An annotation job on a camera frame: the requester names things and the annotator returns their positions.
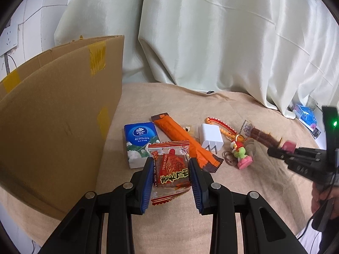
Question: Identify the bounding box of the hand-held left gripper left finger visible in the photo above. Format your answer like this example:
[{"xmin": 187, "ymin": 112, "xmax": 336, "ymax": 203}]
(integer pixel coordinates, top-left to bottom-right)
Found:
[{"xmin": 38, "ymin": 157, "xmax": 155, "ymax": 254}]

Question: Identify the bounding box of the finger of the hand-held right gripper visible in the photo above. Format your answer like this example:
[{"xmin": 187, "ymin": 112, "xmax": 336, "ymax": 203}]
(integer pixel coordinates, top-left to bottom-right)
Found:
[
  {"xmin": 293, "ymin": 147, "xmax": 329, "ymax": 162},
  {"xmin": 267, "ymin": 148, "xmax": 329, "ymax": 184}
]

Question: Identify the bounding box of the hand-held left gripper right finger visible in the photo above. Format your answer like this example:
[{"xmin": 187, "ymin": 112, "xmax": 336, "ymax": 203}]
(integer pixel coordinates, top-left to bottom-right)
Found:
[{"xmin": 189, "ymin": 157, "xmax": 309, "ymax": 254}]

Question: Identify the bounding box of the red snack packet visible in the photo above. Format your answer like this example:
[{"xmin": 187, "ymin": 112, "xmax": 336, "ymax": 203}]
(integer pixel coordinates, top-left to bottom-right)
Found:
[{"xmin": 147, "ymin": 140, "xmax": 192, "ymax": 207}]

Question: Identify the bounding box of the blue tissue pack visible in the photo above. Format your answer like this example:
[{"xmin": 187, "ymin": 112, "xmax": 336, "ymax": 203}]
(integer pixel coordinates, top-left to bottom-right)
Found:
[{"xmin": 124, "ymin": 122, "xmax": 161, "ymax": 169}]

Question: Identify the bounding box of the brown snack stick packet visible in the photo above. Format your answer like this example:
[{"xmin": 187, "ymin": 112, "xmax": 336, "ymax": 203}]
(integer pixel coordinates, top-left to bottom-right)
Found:
[{"xmin": 238, "ymin": 120, "xmax": 284, "ymax": 149}]

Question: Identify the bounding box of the white charger plug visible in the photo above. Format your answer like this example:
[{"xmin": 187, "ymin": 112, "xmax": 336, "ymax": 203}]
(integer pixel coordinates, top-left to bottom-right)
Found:
[{"xmin": 199, "ymin": 123, "xmax": 224, "ymax": 155}]

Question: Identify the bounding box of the orange snack bar wrapper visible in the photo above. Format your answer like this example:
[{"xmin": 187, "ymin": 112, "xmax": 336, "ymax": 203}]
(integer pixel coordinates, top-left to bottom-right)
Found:
[{"xmin": 151, "ymin": 113, "xmax": 224, "ymax": 174}]

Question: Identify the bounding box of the brown cardboard box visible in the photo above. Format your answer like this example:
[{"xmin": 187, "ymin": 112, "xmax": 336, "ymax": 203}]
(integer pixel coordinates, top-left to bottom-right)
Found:
[{"xmin": 0, "ymin": 35, "xmax": 125, "ymax": 220}]

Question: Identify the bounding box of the person's right hand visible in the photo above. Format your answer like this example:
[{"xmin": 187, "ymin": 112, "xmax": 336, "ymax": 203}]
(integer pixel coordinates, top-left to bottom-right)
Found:
[{"xmin": 312, "ymin": 182, "xmax": 339, "ymax": 213}]

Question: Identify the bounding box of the blue patterned packet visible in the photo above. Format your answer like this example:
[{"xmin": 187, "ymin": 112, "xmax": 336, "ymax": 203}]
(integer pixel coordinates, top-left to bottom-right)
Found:
[{"xmin": 293, "ymin": 104, "xmax": 318, "ymax": 129}]

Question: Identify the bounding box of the grey fluffy tuft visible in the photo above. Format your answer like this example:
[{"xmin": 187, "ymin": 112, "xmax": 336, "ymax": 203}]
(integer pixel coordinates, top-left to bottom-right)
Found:
[{"xmin": 245, "ymin": 140, "xmax": 258, "ymax": 156}]

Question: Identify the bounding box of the beige blanket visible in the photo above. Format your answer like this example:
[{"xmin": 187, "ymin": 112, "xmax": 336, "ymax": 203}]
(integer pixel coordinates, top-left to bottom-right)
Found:
[{"xmin": 0, "ymin": 82, "xmax": 326, "ymax": 254}]

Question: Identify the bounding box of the white curtain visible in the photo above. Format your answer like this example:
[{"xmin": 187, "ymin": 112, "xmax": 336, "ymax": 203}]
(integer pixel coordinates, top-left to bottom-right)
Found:
[{"xmin": 54, "ymin": 0, "xmax": 339, "ymax": 122}]

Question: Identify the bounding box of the brown hair tie bundle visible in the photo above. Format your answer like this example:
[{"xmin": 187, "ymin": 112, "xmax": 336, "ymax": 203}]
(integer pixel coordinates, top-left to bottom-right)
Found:
[{"xmin": 222, "ymin": 151, "xmax": 239, "ymax": 167}]

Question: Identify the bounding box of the red green doll keychain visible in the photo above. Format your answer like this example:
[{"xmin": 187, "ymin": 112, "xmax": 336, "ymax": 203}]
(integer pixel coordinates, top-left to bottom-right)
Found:
[{"xmin": 206, "ymin": 116, "xmax": 255, "ymax": 170}]

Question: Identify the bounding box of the grey wall cable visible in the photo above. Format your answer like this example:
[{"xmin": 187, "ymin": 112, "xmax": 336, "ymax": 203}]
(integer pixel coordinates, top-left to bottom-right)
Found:
[{"xmin": 3, "ymin": 53, "xmax": 17, "ymax": 75}]

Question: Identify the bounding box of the white wall socket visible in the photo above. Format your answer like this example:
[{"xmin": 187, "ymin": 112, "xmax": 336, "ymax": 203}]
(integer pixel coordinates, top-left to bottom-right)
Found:
[{"xmin": 0, "ymin": 24, "xmax": 19, "ymax": 56}]

